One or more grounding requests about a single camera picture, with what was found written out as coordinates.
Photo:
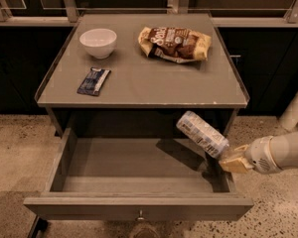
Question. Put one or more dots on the white ceramic bowl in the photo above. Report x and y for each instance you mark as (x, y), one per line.
(99, 43)

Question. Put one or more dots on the brown yellow chip bag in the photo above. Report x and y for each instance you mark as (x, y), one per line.
(179, 45)

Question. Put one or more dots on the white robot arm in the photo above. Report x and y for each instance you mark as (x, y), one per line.
(284, 148)

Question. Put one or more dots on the grey drawer cabinet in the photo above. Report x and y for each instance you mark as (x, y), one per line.
(136, 81)

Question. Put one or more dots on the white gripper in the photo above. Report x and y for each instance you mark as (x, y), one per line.
(258, 155)

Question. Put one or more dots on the dark blue snack wrapper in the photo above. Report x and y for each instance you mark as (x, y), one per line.
(94, 81)

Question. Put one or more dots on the metal drawer knob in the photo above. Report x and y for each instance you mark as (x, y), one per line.
(140, 216)

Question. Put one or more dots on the open grey top drawer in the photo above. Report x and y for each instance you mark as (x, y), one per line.
(114, 178)

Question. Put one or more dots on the clear blue-label plastic bottle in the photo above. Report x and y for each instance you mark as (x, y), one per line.
(206, 136)

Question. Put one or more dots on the metal railing frame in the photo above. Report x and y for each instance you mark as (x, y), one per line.
(224, 13)

